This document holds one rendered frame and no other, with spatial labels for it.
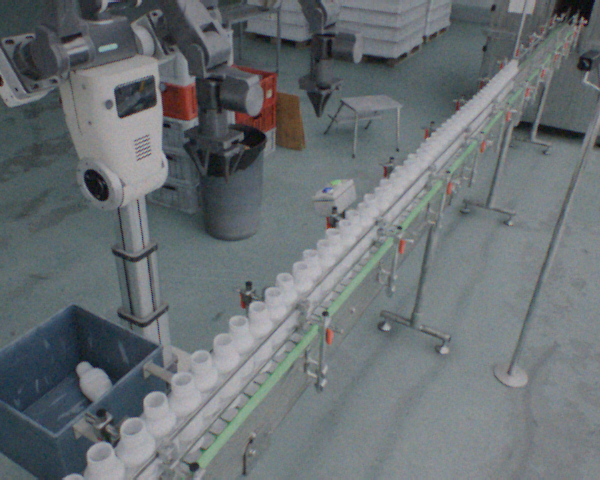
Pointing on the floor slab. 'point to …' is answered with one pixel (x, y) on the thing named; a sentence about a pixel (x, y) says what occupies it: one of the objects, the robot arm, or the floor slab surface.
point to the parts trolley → (241, 30)
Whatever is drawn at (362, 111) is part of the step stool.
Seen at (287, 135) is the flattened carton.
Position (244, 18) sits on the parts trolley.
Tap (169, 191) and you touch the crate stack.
